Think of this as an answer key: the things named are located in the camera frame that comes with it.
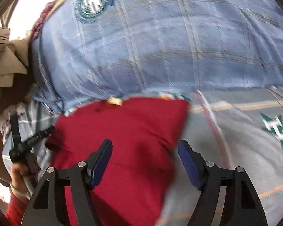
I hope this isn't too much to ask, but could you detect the person's left hand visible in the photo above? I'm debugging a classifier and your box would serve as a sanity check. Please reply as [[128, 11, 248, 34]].
[[10, 163, 29, 199]]

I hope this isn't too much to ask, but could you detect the red sleeve forearm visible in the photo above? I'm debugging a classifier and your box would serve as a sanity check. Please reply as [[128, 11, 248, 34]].
[[5, 193, 28, 226]]

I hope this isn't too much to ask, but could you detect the blue plaid pillow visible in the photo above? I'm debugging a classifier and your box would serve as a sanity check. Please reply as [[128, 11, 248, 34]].
[[32, 0, 283, 113]]

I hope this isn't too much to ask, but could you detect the beige crumpled cloth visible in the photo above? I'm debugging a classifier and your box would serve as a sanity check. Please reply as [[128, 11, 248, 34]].
[[0, 27, 29, 87]]

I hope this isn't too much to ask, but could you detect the red garment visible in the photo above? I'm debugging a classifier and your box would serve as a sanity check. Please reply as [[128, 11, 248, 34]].
[[46, 97, 189, 225]]

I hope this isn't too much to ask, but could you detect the grey patterned bedsheet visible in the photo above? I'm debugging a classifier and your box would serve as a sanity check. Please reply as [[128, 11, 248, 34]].
[[2, 84, 283, 226]]

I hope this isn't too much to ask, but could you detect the grey crumpled cloth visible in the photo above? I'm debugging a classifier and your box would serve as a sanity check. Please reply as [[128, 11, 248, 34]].
[[0, 102, 25, 145]]

